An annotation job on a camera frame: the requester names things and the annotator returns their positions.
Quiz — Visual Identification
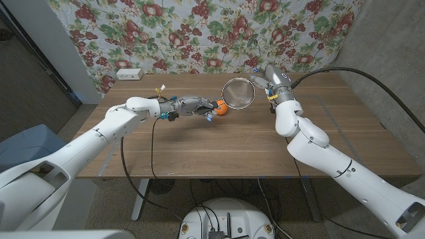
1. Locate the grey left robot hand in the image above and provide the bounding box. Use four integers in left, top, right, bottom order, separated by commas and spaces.
159, 95, 222, 122

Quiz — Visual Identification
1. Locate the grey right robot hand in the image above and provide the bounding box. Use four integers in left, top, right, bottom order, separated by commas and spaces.
250, 64, 296, 106

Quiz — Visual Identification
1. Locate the metal mesh sieve black handle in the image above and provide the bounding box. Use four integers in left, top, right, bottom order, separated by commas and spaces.
194, 76, 257, 117

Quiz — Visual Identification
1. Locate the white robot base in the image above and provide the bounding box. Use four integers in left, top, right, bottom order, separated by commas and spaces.
178, 197, 276, 239

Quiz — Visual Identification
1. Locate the orange fruit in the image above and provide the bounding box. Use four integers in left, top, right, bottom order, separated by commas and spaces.
214, 100, 229, 116

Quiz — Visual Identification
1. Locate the white power strip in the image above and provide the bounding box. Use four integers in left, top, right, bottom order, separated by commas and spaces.
116, 68, 144, 81

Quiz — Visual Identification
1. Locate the floral fruit print backdrop cloth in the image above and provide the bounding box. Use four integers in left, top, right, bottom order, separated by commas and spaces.
46, 0, 365, 97

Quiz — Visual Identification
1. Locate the round black fan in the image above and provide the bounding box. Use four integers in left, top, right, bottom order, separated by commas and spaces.
148, 178, 176, 195

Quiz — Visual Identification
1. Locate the white table leg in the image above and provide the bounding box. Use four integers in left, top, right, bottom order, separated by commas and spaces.
131, 178, 150, 222

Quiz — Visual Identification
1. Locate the grey table leg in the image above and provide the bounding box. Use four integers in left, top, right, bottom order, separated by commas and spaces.
300, 177, 323, 222

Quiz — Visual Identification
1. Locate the dark grey door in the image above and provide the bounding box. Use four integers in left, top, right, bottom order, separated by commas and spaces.
0, 6, 82, 143

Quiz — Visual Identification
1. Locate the blue-grey plastic bin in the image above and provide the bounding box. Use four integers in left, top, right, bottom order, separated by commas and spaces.
0, 123, 67, 173

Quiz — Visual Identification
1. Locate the white robot chest edge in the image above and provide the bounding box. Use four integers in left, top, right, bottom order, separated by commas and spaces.
0, 228, 136, 239

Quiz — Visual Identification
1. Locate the thin black left wrist cable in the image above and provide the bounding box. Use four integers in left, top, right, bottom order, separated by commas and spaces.
151, 118, 167, 187

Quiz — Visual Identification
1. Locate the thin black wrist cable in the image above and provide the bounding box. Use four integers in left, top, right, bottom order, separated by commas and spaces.
284, 136, 383, 239
151, 118, 167, 187

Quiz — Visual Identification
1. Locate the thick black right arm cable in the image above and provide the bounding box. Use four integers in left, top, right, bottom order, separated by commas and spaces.
291, 66, 425, 133

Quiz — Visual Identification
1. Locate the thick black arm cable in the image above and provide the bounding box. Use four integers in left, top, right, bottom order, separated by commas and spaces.
291, 66, 425, 133
119, 95, 183, 222

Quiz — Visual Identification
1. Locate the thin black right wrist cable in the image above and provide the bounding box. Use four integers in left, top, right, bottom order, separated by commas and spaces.
284, 136, 383, 239

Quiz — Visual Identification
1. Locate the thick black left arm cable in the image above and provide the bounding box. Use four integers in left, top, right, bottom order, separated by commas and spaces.
119, 95, 183, 222

